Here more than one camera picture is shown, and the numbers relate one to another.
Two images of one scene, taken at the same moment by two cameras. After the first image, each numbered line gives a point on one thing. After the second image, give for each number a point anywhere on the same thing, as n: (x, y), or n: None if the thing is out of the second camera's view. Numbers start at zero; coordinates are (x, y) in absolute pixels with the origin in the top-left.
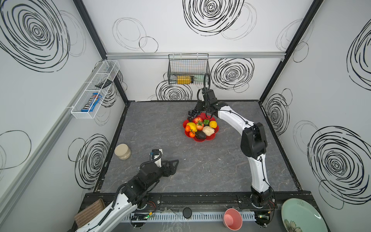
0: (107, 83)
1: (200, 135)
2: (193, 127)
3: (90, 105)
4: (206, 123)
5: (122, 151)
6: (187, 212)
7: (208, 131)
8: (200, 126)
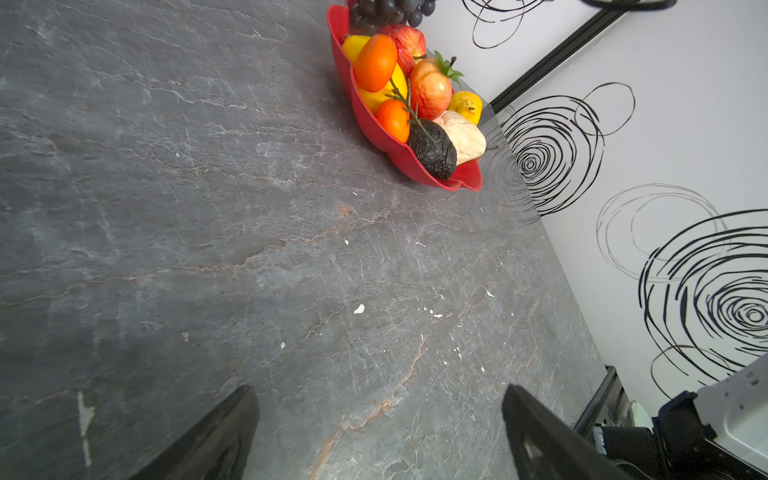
0: None
1: (435, 149)
2: (398, 89)
3: None
4: (446, 67)
5: None
6: None
7: (470, 145)
8: (430, 89)
